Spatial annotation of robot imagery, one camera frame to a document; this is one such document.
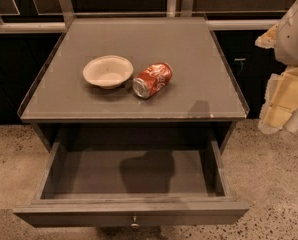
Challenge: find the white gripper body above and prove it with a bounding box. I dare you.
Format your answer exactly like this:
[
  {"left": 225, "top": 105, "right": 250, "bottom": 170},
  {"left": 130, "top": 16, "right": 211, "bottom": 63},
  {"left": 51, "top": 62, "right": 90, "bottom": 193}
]
[{"left": 274, "top": 0, "right": 298, "bottom": 67}]

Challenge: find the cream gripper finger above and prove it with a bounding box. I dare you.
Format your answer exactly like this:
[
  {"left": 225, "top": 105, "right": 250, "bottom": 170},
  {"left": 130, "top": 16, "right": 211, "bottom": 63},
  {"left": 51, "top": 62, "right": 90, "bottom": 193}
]
[
  {"left": 258, "top": 67, "right": 298, "bottom": 134},
  {"left": 255, "top": 24, "right": 278, "bottom": 49}
]

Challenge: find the red coke can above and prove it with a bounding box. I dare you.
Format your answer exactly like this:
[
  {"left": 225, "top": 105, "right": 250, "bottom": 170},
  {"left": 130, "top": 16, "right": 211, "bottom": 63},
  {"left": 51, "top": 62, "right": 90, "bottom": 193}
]
[{"left": 133, "top": 63, "right": 173, "bottom": 99}]

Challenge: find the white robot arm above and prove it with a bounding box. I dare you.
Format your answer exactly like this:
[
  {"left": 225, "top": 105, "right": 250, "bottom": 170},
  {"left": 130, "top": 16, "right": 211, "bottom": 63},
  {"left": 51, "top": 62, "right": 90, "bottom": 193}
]
[{"left": 255, "top": 0, "right": 298, "bottom": 134}]

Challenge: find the silver drawer knob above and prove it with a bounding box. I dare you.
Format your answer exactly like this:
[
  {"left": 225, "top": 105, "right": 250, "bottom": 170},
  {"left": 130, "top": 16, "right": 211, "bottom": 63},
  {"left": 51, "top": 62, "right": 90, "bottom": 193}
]
[{"left": 130, "top": 216, "right": 140, "bottom": 229}]

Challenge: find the grey open top drawer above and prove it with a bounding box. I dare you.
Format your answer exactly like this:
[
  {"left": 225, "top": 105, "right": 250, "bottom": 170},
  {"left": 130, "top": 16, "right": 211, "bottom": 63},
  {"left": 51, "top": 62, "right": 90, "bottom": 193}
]
[{"left": 13, "top": 142, "right": 249, "bottom": 227}]

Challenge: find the grey cabinet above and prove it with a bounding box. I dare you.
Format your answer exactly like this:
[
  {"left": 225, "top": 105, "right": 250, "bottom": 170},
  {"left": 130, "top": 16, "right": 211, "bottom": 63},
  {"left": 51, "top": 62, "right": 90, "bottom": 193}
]
[{"left": 16, "top": 16, "right": 251, "bottom": 154}]

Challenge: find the white paper bowl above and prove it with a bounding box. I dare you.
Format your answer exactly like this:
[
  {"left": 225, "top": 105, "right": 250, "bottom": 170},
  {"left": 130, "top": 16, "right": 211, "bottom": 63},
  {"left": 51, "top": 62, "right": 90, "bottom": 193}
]
[{"left": 83, "top": 55, "right": 134, "bottom": 89}]

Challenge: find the metal railing frame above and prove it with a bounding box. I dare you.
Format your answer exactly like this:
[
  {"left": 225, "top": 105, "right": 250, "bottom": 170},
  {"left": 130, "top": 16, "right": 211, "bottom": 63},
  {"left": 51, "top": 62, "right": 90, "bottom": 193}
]
[{"left": 0, "top": 0, "right": 296, "bottom": 33}]

